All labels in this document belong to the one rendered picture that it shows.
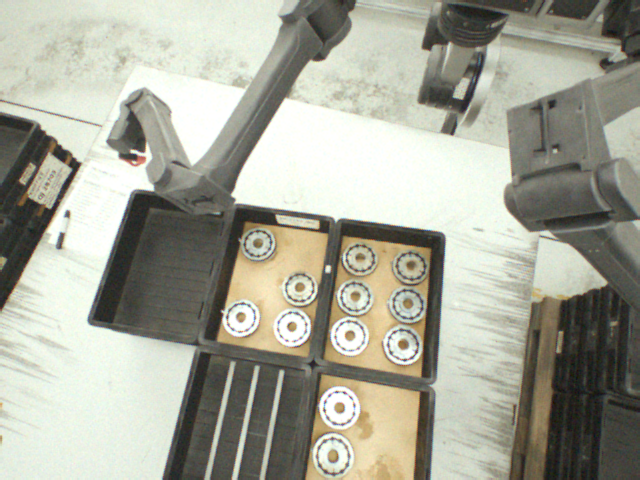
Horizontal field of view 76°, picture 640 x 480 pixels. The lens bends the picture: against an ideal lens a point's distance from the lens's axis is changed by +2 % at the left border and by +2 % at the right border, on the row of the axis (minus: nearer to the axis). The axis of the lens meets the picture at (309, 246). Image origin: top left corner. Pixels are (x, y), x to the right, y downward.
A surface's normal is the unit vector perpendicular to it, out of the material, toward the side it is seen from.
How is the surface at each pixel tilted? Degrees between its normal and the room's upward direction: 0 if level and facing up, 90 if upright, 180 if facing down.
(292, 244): 0
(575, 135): 55
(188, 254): 0
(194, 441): 0
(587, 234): 87
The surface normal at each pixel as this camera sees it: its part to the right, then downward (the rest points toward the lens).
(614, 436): -0.04, -0.32
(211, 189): 0.66, 0.30
